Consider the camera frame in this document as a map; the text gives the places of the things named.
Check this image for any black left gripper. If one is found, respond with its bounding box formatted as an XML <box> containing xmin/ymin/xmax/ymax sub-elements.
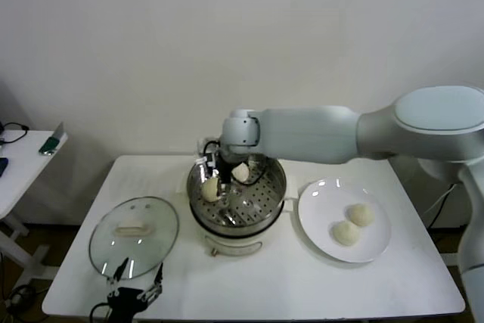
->
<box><xmin>105</xmin><ymin>257</ymin><xmax>165</xmax><ymax>323</ymax></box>

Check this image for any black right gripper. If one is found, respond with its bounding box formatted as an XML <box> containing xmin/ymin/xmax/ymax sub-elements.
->
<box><xmin>206</xmin><ymin>159</ymin><xmax>233</xmax><ymax>198</ymax></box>

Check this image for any white steamed baozi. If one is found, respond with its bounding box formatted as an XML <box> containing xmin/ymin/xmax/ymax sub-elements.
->
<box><xmin>347</xmin><ymin>203</ymin><xmax>375</xmax><ymax>228</ymax></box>
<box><xmin>231</xmin><ymin>163</ymin><xmax>250</xmax><ymax>183</ymax></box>
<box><xmin>331</xmin><ymin>220</ymin><xmax>360</xmax><ymax>247</ymax></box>
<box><xmin>200</xmin><ymin>178</ymin><xmax>222</xmax><ymax>203</ymax></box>

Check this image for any glass lid with cream handle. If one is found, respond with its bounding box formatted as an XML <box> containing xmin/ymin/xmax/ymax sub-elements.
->
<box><xmin>88</xmin><ymin>196</ymin><xmax>180</xmax><ymax>281</ymax></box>

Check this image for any perforated steel steamer basket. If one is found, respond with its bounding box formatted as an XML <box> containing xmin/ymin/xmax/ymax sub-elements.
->
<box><xmin>187</xmin><ymin>144</ymin><xmax>288</xmax><ymax>237</ymax></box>

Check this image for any white electric cooking pot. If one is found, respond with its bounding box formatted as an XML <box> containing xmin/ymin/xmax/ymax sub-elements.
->
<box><xmin>175</xmin><ymin>171</ymin><xmax>299</xmax><ymax>259</ymax></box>

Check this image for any white round plate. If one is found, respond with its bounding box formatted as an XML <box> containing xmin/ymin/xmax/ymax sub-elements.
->
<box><xmin>297</xmin><ymin>178</ymin><xmax>392</xmax><ymax>264</ymax></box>

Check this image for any white side table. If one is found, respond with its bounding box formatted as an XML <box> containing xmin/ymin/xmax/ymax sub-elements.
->
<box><xmin>0</xmin><ymin>129</ymin><xmax>70</xmax><ymax>290</ymax></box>

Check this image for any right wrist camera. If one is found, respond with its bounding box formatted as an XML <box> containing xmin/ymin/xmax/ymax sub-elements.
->
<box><xmin>196</xmin><ymin>152</ymin><xmax>219</xmax><ymax>179</ymax></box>

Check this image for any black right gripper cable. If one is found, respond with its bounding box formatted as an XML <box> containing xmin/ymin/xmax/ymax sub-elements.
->
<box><xmin>202</xmin><ymin>139</ymin><xmax>268</xmax><ymax>188</ymax></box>

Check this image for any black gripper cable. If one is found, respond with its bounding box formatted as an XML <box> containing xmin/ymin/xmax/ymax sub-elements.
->
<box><xmin>202</xmin><ymin>139</ymin><xmax>268</xmax><ymax>188</ymax></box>
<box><xmin>88</xmin><ymin>302</ymin><xmax>113</xmax><ymax>323</ymax></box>

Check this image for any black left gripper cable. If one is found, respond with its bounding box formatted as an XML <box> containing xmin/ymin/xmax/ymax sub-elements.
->
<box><xmin>88</xmin><ymin>302</ymin><xmax>113</xmax><ymax>323</ymax></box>

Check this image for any black floor cable bundle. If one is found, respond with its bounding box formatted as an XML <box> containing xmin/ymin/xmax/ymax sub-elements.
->
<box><xmin>3</xmin><ymin>283</ymin><xmax>39</xmax><ymax>309</ymax></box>

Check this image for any black cable on side table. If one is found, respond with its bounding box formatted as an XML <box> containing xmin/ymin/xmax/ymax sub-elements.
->
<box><xmin>0</xmin><ymin>121</ymin><xmax>30</xmax><ymax>146</ymax></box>

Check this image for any black hanging power cable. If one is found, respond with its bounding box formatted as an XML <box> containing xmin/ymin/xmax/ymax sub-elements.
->
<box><xmin>429</xmin><ymin>194</ymin><xmax>457</xmax><ymax>230</ymax></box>

